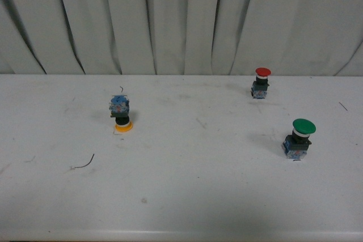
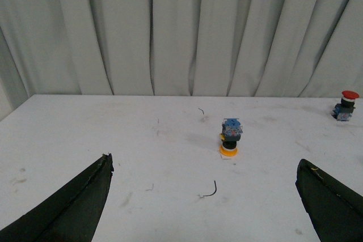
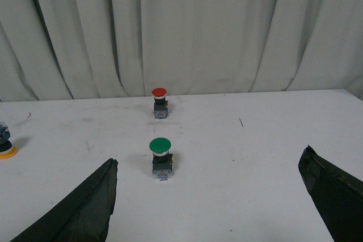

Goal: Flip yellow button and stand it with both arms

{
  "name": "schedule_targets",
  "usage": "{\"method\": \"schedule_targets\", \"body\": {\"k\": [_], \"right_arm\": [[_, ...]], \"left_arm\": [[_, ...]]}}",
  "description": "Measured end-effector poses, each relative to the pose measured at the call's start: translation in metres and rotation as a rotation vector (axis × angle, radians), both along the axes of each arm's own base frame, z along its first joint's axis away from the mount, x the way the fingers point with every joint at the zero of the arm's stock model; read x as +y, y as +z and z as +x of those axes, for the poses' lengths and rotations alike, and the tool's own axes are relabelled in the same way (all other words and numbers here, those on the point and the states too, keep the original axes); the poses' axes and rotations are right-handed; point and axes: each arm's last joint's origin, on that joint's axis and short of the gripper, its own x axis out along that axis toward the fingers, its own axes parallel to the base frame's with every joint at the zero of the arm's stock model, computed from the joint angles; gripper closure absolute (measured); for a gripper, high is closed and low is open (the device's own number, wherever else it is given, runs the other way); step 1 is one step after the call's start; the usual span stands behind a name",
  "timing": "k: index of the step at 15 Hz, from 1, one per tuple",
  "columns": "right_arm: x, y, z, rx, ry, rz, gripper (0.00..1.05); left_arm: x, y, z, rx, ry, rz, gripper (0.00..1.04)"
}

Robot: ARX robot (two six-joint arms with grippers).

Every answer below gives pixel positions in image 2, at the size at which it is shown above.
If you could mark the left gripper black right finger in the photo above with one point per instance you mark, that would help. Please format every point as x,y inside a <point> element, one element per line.
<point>334,209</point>

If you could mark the white pleated curtain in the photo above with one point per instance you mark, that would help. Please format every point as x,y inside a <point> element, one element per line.
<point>281,48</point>

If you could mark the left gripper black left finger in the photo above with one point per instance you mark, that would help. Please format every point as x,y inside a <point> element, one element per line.
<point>70,214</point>

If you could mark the yellow mushroom push button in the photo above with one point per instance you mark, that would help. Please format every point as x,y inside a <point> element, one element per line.
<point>231,133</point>

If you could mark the red mushroom push button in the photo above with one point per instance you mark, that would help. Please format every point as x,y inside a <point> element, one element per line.
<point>343,110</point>

